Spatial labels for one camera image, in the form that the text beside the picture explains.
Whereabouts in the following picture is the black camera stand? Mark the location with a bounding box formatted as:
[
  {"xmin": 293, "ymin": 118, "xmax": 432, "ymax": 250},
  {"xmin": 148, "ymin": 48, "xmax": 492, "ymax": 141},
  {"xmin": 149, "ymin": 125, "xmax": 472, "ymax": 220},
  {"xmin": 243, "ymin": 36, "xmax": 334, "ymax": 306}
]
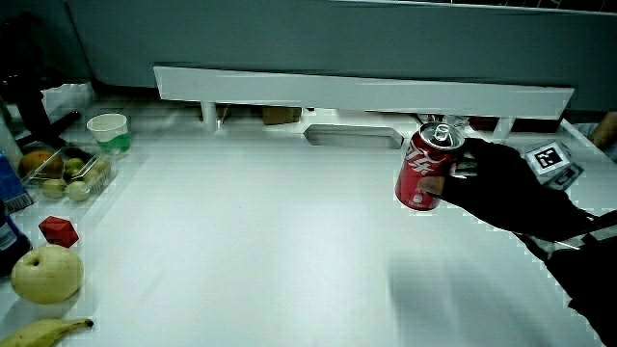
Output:
[{"xmin": 0, "ymin": 12, "xmax": 83, "ymax": 149}]

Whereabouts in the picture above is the orange mango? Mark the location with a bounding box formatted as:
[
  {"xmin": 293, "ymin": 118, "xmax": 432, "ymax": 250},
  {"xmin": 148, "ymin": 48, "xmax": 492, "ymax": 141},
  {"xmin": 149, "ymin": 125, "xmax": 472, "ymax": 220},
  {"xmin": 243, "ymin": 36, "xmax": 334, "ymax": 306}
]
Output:
[{"xmin": 18, "ymin": 149, "xmax": 66, "ymax": 180}]

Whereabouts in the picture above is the person's right hand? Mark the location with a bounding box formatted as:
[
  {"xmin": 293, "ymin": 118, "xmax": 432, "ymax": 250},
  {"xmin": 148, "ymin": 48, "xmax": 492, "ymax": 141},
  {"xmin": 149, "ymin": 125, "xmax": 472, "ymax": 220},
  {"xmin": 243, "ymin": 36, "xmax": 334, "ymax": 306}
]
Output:
[{"xmin": 417, "ymin": 137, "xmax": 597, "ymax": 242}]

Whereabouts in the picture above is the blue carton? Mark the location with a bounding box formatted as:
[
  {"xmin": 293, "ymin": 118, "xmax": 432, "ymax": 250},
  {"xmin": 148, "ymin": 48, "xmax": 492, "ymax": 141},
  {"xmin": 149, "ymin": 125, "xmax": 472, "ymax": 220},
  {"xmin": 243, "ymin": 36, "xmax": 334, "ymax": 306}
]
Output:
[{"xmin": 0, "ymin": 150, "xmax": 35, "ymax": 215}]

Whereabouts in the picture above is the yellow pear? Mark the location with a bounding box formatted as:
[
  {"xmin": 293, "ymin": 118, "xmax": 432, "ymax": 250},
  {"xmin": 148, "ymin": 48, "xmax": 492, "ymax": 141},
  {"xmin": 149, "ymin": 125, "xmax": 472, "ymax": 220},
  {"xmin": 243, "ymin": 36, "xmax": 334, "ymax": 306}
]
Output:
[{"xmin": 10, "ymin": 243, "xmax": 86, "ymax": 306}]

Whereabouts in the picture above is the white and green paper cup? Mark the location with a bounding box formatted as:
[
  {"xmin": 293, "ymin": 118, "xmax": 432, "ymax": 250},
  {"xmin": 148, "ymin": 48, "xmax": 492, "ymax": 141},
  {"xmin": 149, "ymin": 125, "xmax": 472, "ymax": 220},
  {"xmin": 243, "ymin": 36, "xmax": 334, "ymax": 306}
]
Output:
[{"xmin": 86, "ymin": 113, "xmax": 132, "ymax": 156}]

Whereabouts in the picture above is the brown cardboard box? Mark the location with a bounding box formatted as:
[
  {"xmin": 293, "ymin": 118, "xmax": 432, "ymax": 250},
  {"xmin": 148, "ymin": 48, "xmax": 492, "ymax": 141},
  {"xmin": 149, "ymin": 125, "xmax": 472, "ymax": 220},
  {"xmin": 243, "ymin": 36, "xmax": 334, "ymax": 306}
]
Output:
[{"xmin": 261, "ymin": 106, "xmax": 303, "ymax": 126}]

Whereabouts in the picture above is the clear plastic fruit box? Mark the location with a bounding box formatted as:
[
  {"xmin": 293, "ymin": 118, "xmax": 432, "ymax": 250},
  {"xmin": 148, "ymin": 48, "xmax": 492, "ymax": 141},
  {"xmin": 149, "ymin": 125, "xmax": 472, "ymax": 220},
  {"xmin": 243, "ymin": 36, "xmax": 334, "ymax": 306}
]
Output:
[{"xmin": 19, "ymin": 143, "xmax": 120, "ymax": 206}]

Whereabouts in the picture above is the white desk shelf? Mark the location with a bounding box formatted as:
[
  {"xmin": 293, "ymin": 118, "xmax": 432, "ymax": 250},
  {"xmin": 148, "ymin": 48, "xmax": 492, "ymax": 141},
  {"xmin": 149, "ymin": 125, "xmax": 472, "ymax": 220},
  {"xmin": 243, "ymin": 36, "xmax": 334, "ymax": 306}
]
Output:
[{"xmin": 152, "ymin": 65, "xmax": 576, "ymax": 141}]

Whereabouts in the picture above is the red cola can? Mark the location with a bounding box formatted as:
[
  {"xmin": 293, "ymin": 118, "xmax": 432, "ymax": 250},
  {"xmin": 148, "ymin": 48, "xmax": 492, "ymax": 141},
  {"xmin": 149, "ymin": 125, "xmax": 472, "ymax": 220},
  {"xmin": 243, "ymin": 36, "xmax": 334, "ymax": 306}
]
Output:
[{"xmin": 394, "ymin": 120, "xmax": 467, "ymax": 212}]

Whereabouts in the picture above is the red polyhedron block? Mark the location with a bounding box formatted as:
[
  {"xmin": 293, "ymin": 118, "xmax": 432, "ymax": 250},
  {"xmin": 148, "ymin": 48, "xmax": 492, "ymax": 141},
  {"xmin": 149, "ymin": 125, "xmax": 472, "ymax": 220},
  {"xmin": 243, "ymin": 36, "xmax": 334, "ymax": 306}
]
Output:
[{"xmin": 38, "ymin": 215, "xmax": 80, "ymax": 250}]

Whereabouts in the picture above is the green kiwi fruit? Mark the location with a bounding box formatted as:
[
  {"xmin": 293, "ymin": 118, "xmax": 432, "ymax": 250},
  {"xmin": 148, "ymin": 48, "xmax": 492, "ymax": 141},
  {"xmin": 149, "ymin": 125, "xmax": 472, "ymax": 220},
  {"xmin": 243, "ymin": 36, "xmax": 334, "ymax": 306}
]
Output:
[
  {"xmin": 66, "ymin": 180, "xmax": 92, "ymax": 203},
  {"xmin": 64, "ymin": 157, "xmax": 86, "ymax": 177},
  {"xmin": 41, "ymin": 178, "xmax": 67, "ymax": 200}
]

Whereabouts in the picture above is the dark blue bottle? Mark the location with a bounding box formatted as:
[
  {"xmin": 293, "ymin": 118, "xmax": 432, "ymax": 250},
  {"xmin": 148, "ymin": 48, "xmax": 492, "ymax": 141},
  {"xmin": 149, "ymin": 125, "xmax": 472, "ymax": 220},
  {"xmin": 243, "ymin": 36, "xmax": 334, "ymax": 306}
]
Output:
[{"xmin": 0, "ymin": 200, "xmax": 33, "ymax": 279}]

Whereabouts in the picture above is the yellow banana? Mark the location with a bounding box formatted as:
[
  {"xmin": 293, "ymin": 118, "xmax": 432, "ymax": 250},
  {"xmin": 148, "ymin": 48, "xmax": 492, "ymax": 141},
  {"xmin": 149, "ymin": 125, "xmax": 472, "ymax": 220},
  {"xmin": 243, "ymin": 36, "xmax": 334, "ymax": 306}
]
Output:
[{"xmin": 0, "ymin": 317, "xmax": 95, "ymax": 347}]

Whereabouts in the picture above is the dark red box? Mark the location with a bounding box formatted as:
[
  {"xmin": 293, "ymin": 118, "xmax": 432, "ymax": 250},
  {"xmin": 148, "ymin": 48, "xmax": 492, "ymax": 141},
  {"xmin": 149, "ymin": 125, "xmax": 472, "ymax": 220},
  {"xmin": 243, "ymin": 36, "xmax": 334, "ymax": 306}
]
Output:
[{"xmin": 468, "ymin": 116, "xmax": 499, "ymax": 132}]

